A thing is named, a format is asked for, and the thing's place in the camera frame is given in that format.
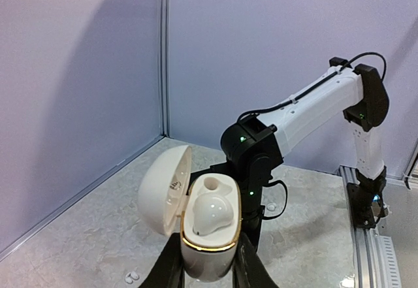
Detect white earbud right side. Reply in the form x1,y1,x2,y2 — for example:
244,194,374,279
267,204,276,212

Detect white slotted cable duct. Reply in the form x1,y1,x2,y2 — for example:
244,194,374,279
378,235,417,288

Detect white stem earbud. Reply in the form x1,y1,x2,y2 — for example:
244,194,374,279
193,193,234,236

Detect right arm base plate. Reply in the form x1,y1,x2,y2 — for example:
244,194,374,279
347,183,389,230

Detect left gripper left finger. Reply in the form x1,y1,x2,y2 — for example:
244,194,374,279
138,235,185,288

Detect small white case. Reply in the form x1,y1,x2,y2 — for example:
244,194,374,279
138,145,242,282

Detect aluminium front rail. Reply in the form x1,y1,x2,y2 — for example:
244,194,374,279
339,165,396,288

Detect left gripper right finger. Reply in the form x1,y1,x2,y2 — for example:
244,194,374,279
233,232,278,288

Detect white earbud pair centre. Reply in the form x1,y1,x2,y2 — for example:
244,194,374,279
125,261,140,275

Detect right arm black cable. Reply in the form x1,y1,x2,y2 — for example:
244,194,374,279
236,52,388,125

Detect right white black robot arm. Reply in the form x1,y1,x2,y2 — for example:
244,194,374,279
208,57,389,234

